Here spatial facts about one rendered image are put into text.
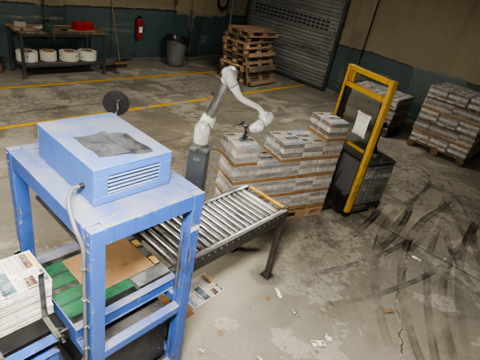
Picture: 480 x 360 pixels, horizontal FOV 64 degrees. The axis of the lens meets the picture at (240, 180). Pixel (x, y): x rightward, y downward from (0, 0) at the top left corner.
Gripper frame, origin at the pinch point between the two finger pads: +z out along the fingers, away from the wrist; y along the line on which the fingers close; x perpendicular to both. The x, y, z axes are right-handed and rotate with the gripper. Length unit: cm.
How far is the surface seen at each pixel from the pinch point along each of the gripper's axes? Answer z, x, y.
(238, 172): -1.0, -6.1, 44.0
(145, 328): -132, -148, 126
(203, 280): -23, -64, 143
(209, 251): -101, -89, 95
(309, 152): -9, 85, 28
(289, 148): -12, 55, 22
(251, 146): -14.1, 4.7, 17.8
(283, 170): 2, 54, 46
